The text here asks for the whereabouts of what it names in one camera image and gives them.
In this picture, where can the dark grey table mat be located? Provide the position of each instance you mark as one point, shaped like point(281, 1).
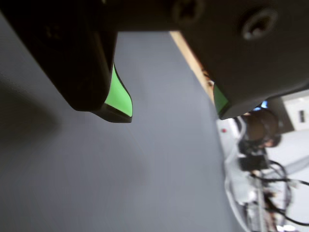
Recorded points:
point(157, 157)

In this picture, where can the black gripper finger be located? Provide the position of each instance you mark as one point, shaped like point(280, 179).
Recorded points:
point(253, 62)
point(60, 48)

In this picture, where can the small black box device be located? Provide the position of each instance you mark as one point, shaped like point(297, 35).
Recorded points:
point(253, 163)

